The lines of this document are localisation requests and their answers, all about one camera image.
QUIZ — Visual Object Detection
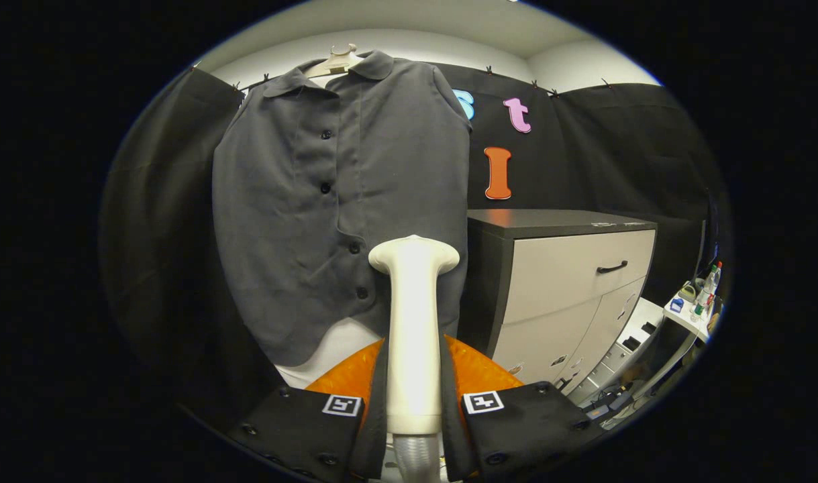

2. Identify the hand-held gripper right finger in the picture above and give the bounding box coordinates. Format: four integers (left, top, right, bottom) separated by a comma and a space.
440, 333, 607, 482

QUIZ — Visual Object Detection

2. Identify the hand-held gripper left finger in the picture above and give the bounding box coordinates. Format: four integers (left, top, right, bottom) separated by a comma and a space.
226, 339, 389, 482

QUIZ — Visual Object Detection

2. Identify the cream garment steamer head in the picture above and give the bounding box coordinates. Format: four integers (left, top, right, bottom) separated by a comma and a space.
368, 235, 462, 437

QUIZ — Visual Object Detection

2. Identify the dark grey button shirt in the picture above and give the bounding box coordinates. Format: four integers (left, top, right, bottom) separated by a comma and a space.
212, 49, 473, 368

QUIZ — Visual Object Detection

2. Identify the black power adapter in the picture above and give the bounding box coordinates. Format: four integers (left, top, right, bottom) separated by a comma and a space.
583, 389, 634, 422

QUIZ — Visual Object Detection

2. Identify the grey cabinet with dark top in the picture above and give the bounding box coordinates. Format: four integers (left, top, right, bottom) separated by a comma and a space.
457, 208, 658, 396

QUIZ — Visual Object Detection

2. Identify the white low cabinet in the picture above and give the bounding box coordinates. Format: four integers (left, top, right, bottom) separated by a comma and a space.
566, 297, 666, 407

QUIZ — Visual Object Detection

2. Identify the white side table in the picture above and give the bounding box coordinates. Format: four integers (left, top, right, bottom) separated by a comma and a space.
662, 288, 718, 344

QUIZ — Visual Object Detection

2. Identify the black backdrop cloth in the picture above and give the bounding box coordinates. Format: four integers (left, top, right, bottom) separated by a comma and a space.
100, 62, 731, 437

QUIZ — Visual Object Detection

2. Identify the cream plastic hanger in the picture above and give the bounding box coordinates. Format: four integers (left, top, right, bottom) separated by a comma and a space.
303, 43, 364, 80

